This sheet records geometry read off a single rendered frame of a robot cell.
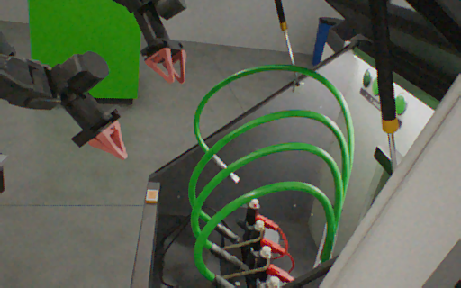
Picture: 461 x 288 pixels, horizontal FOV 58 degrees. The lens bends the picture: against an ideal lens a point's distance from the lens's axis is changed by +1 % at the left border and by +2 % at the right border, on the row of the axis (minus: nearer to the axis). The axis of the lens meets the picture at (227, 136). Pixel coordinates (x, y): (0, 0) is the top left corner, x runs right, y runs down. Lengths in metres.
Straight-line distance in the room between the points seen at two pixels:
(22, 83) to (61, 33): 3.29
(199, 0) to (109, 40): 3.46
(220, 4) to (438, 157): 6.97
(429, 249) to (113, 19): 3.76
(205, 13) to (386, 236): 6.95
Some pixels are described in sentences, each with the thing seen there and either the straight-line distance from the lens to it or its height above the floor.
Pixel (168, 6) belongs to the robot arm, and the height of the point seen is 1.48.
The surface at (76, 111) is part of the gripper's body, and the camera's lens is 0.86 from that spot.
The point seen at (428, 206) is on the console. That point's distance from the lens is 0.49.
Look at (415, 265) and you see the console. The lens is 0.49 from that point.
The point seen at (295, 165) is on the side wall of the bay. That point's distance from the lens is 1.30.
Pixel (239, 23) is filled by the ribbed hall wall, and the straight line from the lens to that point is 7.51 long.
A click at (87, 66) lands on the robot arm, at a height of 1.39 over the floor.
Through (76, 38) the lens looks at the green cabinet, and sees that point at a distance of 4.07.
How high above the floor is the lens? 1.64
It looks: 25 degrees down
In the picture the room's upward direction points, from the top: 10 degrees clockwise
